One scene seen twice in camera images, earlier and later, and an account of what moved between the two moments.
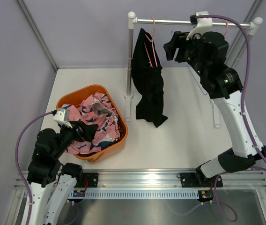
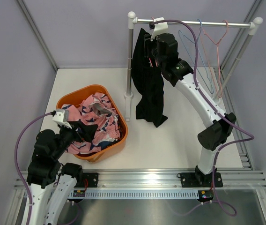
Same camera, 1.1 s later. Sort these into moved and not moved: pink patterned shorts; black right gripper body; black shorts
Moved: black right gripper body
Not moved: black shorts; pink patterned shorts
